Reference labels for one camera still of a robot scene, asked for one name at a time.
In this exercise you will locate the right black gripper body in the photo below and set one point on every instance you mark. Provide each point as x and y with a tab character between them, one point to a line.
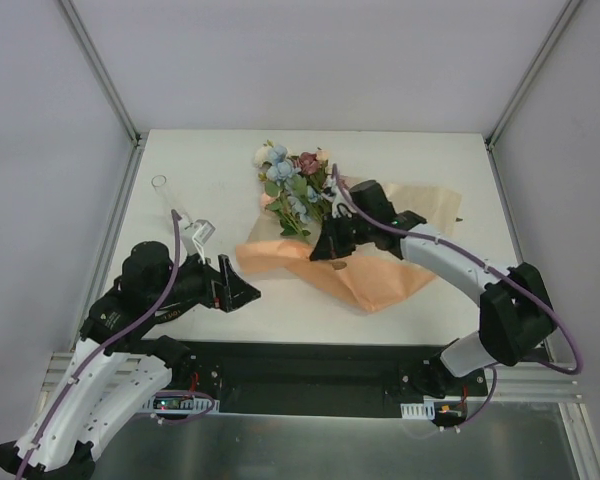
337	238

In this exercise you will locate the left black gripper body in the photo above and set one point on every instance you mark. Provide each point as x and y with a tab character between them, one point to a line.
216	292

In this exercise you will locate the orange wrapping paper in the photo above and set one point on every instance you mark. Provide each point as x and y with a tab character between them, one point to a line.
369	279

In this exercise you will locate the artificial flower bunch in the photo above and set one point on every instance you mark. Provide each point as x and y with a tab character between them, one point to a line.
296	187

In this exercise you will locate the black ribbon gold lettering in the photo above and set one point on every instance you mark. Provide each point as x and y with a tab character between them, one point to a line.
169	314

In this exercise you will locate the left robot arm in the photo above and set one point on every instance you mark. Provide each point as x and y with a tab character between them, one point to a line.
100	350

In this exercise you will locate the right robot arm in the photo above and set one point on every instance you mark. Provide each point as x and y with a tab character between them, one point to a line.
514	308

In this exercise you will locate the clear glass vase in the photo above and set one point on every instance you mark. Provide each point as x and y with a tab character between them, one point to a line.
169	200

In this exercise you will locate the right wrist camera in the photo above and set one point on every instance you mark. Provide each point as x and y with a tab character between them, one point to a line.
339	206

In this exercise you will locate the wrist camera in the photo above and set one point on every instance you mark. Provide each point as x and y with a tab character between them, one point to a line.
195	236
339	206

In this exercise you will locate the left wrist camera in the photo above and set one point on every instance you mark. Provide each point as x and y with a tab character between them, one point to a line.
195	236

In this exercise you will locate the front aluminium rail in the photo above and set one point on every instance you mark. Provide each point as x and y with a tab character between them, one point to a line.
524	382

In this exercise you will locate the left aluminium frame post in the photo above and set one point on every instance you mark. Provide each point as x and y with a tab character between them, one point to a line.
88	48

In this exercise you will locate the aluminium frame post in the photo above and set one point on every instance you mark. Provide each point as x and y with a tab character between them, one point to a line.
88	48
563	20

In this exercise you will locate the right aluminium frame post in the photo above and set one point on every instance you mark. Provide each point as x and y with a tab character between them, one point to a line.
563	20

